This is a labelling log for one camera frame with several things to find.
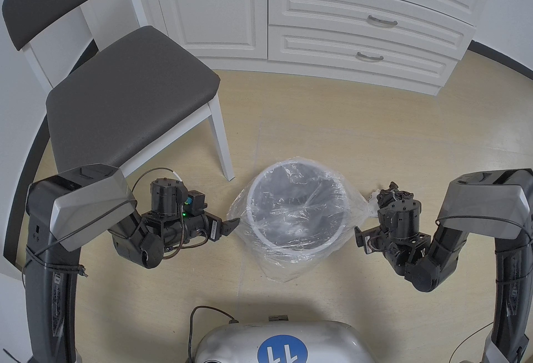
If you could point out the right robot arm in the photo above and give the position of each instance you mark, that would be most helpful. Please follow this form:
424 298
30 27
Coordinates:
483 203

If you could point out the black plastic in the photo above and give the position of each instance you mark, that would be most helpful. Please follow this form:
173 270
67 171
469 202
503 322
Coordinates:
393 192

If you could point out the white trash bin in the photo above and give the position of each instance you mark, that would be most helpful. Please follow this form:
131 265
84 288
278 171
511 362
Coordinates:
250 209

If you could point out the white wardrobe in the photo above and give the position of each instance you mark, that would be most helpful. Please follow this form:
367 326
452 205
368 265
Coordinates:
333 11

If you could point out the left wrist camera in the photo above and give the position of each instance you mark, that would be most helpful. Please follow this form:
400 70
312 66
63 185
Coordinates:
198 201

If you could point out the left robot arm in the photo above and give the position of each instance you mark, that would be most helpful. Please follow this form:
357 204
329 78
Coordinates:
91 199

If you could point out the clear plastic bag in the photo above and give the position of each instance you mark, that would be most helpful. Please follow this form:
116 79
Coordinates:
287 269

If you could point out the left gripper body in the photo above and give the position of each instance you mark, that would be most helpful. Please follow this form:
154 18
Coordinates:
200 226

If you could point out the white chair grey cushions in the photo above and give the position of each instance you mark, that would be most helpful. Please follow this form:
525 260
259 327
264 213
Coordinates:
125 103

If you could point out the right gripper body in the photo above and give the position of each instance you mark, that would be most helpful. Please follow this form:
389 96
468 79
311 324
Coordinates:
377 242

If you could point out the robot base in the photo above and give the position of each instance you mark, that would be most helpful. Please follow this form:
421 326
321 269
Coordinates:
316 338

